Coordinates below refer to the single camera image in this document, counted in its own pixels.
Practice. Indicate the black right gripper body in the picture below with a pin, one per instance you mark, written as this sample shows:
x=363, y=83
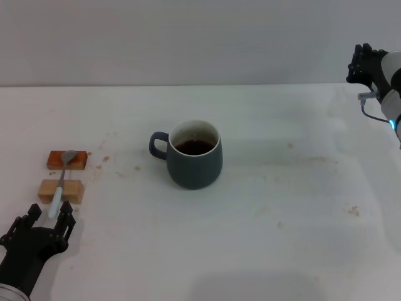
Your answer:
x=372, y=69

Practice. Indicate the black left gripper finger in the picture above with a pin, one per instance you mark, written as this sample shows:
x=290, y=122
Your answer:
x=64, y=225
x=29, y=216

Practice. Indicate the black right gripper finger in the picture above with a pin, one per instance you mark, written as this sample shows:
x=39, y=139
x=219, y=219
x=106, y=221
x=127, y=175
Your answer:
x=360, y=53
x=351, y=73

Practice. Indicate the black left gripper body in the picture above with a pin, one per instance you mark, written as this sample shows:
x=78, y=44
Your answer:
x=28, y=251

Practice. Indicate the dark grey ceramic mug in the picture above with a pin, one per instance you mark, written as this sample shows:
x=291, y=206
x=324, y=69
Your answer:
x=194, y=172

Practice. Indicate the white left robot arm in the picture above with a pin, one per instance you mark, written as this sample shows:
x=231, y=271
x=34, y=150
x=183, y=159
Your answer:
x=12, y=293

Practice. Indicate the light tan wooden block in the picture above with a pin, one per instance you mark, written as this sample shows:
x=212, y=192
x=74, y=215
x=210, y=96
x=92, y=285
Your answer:
x=73, y=189

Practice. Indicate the reddish brown wooden block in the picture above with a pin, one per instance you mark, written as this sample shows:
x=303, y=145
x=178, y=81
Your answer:
x=80, y=160

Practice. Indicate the dark coffee liquid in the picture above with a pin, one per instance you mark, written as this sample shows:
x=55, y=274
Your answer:
x=192, y=148

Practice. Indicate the right wrist camera housing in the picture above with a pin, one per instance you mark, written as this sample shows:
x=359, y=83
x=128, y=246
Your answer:
x=393, y=61

